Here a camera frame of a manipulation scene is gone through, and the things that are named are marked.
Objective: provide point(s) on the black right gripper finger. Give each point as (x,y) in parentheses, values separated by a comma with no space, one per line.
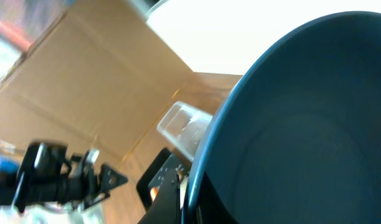
(166,208)

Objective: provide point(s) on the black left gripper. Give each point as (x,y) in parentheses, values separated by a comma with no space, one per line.
(46,175)

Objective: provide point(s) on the clear plastic bin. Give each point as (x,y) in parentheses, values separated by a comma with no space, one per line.
(184,126)

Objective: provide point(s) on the dark blue bowl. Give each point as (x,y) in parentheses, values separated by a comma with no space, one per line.
(298,139)

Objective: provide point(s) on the black plastic tray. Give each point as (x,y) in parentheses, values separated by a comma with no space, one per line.
(156,172)

